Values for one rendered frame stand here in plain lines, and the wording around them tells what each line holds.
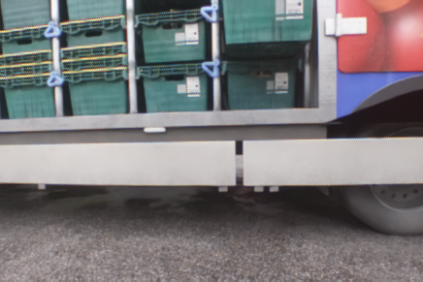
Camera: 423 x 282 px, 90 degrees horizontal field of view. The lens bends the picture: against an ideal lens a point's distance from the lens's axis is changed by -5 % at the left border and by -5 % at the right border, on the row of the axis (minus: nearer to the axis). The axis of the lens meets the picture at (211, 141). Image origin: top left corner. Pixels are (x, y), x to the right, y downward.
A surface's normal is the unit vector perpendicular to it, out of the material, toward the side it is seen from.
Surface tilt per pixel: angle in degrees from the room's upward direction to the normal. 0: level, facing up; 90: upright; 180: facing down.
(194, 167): 90
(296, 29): 99
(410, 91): 90
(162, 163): 90
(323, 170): 90
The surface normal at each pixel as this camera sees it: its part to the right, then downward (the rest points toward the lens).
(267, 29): -0.10, 0.25
